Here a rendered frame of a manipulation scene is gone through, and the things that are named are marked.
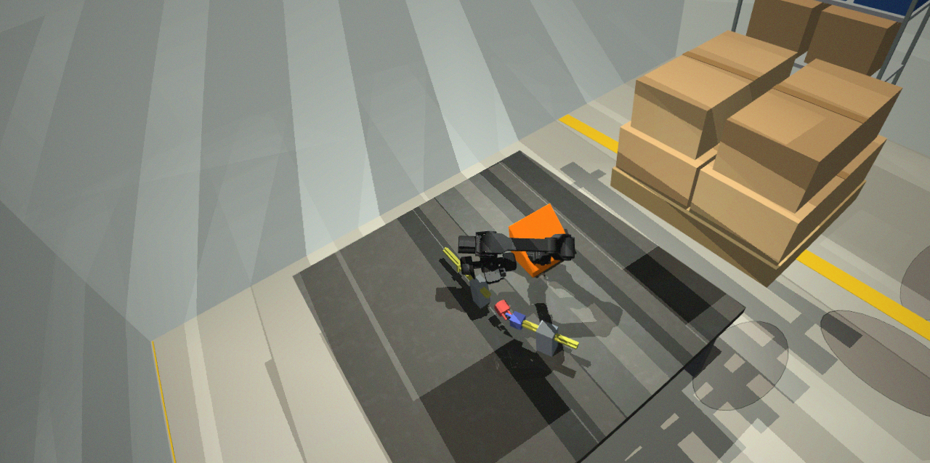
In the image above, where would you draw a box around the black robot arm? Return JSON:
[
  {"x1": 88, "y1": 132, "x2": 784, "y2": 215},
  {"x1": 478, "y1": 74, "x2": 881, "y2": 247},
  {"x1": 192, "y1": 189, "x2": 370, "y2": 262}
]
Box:
[{"x1": 458, "y1": 231, "x2": 575, "y2": 284}]

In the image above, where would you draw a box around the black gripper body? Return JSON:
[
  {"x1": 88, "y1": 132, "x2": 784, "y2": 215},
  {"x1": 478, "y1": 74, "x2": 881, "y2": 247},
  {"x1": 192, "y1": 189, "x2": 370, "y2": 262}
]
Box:
[{"x1": 460, "y1": 252, "x2": 517, "y2": 275}]

